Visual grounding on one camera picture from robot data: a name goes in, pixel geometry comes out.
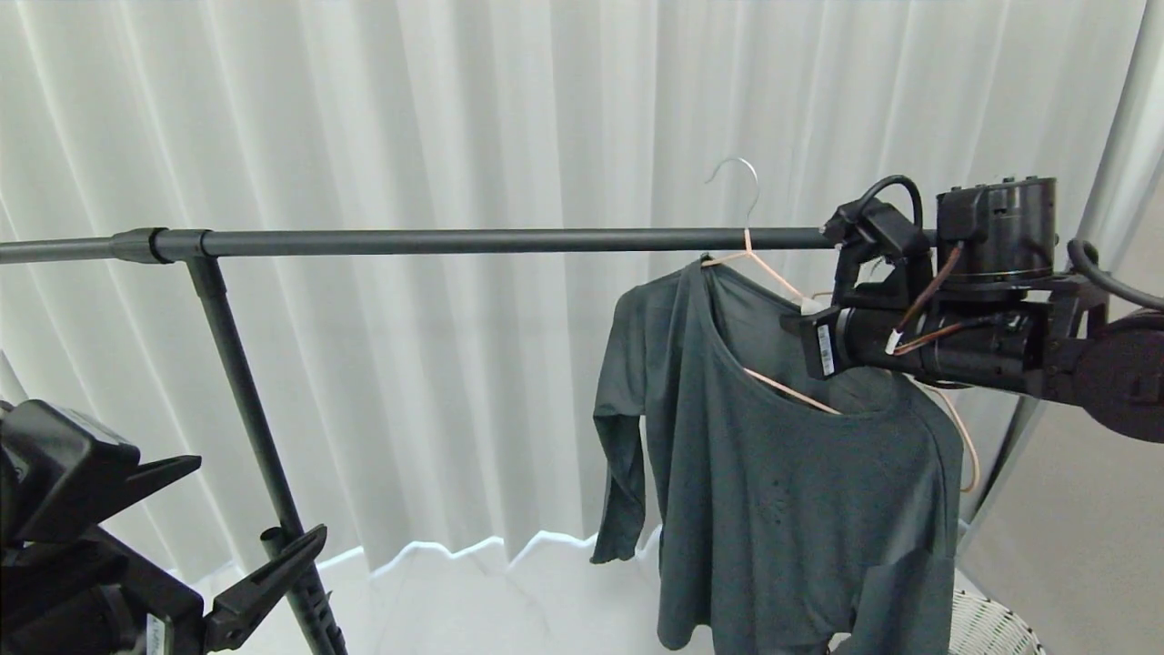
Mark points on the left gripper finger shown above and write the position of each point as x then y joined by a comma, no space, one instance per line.
264,587
164,478

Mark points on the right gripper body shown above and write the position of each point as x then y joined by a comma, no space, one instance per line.
955,350

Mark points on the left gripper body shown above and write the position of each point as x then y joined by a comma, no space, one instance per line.
82,609

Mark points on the dark grey shirt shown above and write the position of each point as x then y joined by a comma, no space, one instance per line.
773,500

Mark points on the white laundry basket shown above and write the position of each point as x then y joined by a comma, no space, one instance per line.
991,628

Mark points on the black clothes rack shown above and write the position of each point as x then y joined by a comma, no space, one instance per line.
455,241

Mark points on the white curtain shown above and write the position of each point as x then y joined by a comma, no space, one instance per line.
409,118

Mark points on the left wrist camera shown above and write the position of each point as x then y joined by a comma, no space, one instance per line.
64,464

